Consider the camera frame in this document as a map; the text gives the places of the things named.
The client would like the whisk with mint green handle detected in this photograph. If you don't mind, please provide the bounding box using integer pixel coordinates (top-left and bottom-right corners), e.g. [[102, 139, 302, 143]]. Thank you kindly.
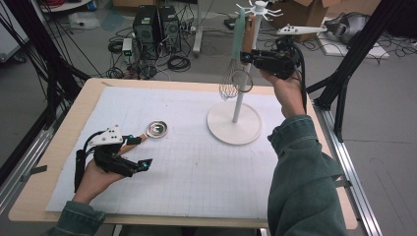
[[218, 7, 248, 102]]

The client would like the grey bag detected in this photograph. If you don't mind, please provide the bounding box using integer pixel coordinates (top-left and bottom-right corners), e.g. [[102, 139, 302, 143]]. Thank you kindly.
[[324, 12, 372, 45]]

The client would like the black cable coil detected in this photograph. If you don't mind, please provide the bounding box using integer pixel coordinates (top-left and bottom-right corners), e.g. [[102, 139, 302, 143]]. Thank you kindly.
[[166, 54, 192, 73]]

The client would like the metal spoon with wooden handle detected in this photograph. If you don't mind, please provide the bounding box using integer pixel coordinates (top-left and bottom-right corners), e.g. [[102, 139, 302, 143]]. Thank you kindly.
[[117, 120, 169, 156]]

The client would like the black computer tower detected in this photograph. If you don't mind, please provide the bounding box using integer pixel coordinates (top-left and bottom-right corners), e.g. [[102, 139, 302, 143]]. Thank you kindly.
[[158, 5, 182, 53], [132, 4, 161, 61]]

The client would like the aluminium rail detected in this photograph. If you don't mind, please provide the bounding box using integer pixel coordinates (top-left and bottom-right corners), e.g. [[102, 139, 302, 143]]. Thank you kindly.
[[314, 104, 383, 236], [0, 107, 67, 214]]

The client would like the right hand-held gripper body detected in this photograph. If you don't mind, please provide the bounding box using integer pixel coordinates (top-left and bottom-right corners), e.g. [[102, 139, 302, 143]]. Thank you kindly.
[[254, 24, 328, 81]]

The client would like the white foam board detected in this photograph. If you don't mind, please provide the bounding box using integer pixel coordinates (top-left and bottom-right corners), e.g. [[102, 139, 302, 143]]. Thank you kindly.
[[316, 30, 391, 60]]

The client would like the white grid mat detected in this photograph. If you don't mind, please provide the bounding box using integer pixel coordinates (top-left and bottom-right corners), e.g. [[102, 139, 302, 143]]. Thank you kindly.
[[45, 86, 289, 221]]

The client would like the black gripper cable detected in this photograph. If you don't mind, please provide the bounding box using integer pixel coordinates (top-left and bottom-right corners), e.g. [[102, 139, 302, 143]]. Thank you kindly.
[[292, 43, 309, 114], [74, 131, 106, 193]]

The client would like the grey metal bracket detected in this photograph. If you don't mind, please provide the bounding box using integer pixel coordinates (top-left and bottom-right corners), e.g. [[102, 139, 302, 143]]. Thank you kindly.
[[333, 178, 353, 189], [19, 165, 48, 183]]

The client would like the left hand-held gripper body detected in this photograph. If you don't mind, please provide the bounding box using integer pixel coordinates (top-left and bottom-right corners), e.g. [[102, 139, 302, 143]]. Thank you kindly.
[[87, 124, 142, 178]]

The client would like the white power adapter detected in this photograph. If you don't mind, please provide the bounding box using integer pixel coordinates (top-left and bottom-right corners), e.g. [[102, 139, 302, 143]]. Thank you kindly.
[[121, 37, 134, 57]]

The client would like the person's left hand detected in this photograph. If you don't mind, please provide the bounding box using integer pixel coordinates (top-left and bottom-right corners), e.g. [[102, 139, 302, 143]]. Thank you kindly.
[[72, 159, 128, 205]]

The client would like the person's right hand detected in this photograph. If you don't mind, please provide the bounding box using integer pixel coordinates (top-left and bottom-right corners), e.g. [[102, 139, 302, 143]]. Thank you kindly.
[[260, 68, 308, 119]]

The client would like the white utensil stand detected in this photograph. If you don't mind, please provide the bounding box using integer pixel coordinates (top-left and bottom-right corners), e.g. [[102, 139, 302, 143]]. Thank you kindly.
[[206, 0, 284, 147]]

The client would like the black metal frame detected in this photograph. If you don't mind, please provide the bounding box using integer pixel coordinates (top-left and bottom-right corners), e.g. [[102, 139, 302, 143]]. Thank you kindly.
[[307, 0, 417, 143], [0, 0, 91, 131]]

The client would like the open brown cardboard box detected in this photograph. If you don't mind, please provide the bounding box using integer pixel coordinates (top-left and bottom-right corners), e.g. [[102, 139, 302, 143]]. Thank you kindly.
[[268, 0, 332, 42]]

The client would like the clear plastic bag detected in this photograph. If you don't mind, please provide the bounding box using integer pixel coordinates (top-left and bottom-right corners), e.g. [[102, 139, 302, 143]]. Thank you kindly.
[[67, 11, 101, 30]]

